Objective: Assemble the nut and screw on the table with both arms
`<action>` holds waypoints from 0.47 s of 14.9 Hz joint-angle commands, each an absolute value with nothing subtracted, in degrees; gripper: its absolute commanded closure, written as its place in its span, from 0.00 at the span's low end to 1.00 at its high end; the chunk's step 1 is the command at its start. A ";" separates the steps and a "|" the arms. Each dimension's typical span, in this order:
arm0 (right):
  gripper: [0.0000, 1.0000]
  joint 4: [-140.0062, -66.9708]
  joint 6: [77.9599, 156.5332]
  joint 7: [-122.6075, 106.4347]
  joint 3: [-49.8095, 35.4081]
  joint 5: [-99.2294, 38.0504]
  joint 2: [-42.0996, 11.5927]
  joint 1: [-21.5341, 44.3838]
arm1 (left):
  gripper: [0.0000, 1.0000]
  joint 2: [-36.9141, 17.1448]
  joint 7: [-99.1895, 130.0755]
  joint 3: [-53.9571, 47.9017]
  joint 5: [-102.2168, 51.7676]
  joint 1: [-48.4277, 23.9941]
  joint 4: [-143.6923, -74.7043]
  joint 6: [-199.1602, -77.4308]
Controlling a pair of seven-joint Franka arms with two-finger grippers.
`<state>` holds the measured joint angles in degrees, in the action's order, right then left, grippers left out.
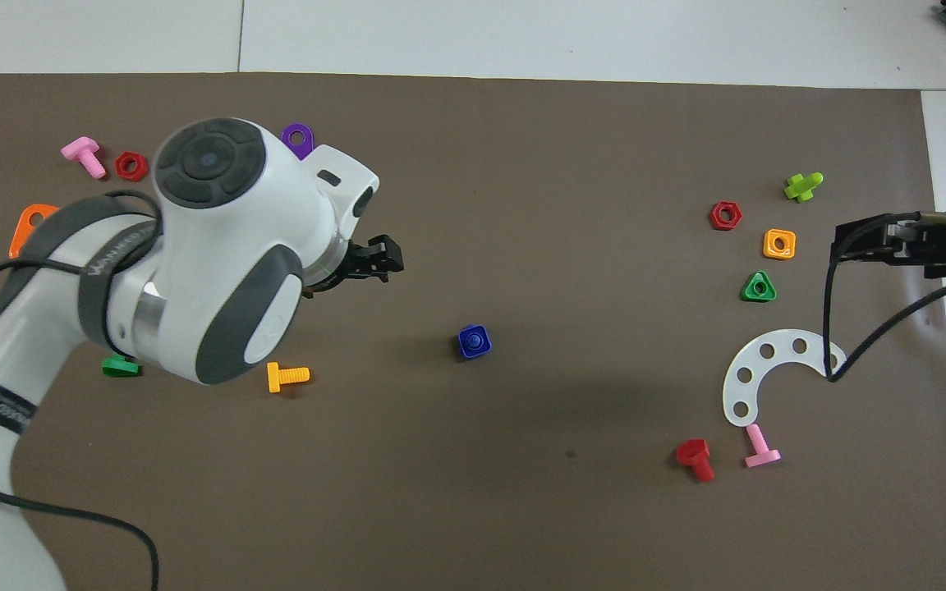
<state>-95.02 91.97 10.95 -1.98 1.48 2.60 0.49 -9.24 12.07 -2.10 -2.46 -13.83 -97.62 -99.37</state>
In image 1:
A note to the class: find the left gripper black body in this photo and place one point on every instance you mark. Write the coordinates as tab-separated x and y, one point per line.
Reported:
350	264

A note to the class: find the blue square nut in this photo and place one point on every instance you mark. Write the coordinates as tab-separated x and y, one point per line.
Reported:
483	352

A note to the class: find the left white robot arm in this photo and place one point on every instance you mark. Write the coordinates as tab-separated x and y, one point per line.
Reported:
218	246

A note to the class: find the lime green plastic screw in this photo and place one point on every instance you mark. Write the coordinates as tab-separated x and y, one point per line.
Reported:
801	187

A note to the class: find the orange square nut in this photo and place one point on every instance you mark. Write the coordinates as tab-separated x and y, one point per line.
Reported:
769	236

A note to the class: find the orange plastic screw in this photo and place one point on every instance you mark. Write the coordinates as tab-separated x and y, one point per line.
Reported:
288	377

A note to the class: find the green triangular nut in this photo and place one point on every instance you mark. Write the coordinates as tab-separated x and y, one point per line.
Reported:
748	294

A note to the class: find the red hexagonal plastic nut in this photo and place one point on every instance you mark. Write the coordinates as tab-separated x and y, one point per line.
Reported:
715	216
122	172

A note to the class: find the pink plastic screw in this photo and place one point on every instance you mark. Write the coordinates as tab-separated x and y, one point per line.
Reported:
759	447
84	156

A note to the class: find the red plastic screw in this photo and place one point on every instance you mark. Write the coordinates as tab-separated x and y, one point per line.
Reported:
693	453

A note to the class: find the white curved perforated plate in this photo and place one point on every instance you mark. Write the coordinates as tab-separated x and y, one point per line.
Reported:
783	346

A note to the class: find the purple four-hole plate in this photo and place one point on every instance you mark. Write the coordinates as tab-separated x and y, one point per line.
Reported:
289	141

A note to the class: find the brown table mat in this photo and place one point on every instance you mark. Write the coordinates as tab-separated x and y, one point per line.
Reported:
571	205

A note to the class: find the orange angled plate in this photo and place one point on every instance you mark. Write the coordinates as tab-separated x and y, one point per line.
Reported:
23	226

